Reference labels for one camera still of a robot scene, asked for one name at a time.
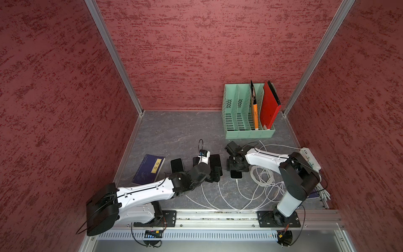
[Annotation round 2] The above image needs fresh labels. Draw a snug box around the black phone white case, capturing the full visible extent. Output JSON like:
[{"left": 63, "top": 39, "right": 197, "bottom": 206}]
[{"left": 230, "top": 171, "right": 243, "bottom": 180}]

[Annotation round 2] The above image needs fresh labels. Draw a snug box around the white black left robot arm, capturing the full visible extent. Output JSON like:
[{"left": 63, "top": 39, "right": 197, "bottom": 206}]
[{"left": 78, "top": 154, "right": 222, "bottom": 236}]

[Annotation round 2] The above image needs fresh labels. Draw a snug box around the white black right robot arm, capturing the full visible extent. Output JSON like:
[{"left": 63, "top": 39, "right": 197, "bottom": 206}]
[{"left": 225, "top": 142, "right": 321, "bottom": 218}]

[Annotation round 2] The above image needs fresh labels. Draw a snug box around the green plastic file organizer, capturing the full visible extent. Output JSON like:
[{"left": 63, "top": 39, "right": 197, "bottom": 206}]
[{"left": 221, "top": 84, "right": 276, "bottom": 140}]

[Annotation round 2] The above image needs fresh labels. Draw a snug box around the orange black book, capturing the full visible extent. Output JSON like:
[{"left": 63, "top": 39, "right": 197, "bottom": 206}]
[{"left": 250, "top": 80, "right": 259, "bottom": 130}]

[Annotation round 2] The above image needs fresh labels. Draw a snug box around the dark blue notebook left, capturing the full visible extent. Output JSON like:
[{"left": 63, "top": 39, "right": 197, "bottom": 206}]
[{"left": 131, "top": 154, "right": 165, "bottom": 185}]

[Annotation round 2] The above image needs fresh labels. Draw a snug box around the red folder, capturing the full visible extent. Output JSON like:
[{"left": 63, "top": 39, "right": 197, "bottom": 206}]
[{"left": 260, "top": 81, "right": 281, "bottom": 130}]

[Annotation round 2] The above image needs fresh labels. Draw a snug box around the white power strip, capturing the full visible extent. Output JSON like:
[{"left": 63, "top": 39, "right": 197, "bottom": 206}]
[{"left": 299, "top": 148, "right": 321, "bottom": 172}]

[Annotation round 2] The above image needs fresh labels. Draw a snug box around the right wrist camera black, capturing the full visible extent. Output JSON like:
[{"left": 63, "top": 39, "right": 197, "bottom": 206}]
[{"left": 225, "top": 141, "right": 242, "bottom": 156}]

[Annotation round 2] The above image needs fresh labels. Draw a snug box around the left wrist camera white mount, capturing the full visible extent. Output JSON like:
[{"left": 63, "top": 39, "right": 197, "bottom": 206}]
[{"left": 198, "top": 150, "right": 210, "bottom": 164}]

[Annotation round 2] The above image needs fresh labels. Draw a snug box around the white charging cable far left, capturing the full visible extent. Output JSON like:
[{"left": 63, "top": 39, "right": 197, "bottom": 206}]
[{"left": 184, "top": 193, "right": 221, "bottom": 211}]

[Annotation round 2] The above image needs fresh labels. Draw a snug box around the white charging cable bundle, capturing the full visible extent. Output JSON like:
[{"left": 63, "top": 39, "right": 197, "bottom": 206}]
[{"left": 248, "top": 140, "right": 331, "bottom": 202}]

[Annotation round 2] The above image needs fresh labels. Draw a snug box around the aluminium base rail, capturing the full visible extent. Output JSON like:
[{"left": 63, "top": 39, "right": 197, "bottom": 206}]
[{"left": 79, "top": 207, "right": 356, "bottom": 252}]

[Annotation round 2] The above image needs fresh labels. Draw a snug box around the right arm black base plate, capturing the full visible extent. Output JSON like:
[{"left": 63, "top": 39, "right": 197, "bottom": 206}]
[{"left": 257, "top": 211, "right": 301, "bottom": 228}]

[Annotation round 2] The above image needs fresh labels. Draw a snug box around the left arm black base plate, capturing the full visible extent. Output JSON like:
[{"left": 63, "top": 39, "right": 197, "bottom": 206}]
[{"left": 133, "top": 210, "right": 177, "bottom": 228}]

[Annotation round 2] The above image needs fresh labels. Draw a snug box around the left aluminium corner post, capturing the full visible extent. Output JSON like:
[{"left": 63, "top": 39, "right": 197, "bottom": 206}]
[{"left": 85, "top": 0, "right": 144, "bottom": 116}]

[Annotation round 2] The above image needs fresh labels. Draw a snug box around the aluminium corner post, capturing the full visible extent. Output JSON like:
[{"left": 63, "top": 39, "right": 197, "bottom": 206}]
[
  {"left": 85, "top": 0, "right": 144, "bottom": 116},
  {"left": 283, "top": 0, "right": 355, "bottom": 118}
]

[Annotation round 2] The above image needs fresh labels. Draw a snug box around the right aluminium corner post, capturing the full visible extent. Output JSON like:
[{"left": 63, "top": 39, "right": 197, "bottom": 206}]
[{"left": 283, "top": 0, "right": 355, "bottom": 118}]

